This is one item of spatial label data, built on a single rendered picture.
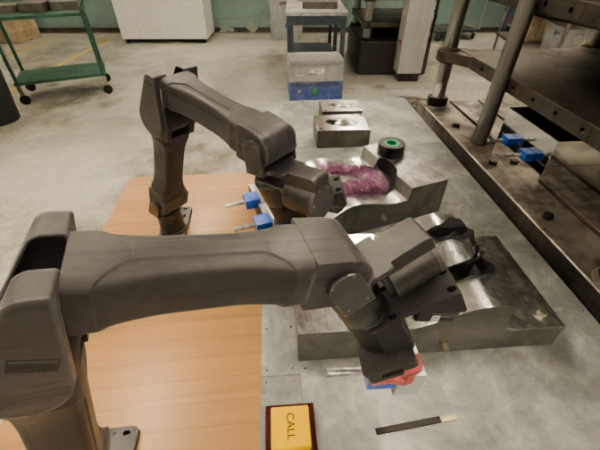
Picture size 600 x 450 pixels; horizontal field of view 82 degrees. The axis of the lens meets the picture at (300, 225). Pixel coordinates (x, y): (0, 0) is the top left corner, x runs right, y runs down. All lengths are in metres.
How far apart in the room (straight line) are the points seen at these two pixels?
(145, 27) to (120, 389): 6.92
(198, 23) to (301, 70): 3.37
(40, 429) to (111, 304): 0.17
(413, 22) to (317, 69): 1.38
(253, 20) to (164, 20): 1.66
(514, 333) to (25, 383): 0.72
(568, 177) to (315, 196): 1.03
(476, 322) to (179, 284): 0.55
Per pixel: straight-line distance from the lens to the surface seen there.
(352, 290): 0.32
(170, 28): 7.23
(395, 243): 0.37
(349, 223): 0.92
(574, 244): 1.19
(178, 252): 0.28
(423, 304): 0.41
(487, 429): 0.72
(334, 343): 0.66
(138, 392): 0.74
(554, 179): 1.37
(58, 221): 0.31
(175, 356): 0.75
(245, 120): 0.54
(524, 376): 0.80
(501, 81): 1.50
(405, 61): 4.95
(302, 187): 0.51
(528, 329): 0.79
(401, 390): 0.56
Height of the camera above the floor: 1.41
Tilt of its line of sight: 39 degrees down
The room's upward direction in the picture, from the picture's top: straight up
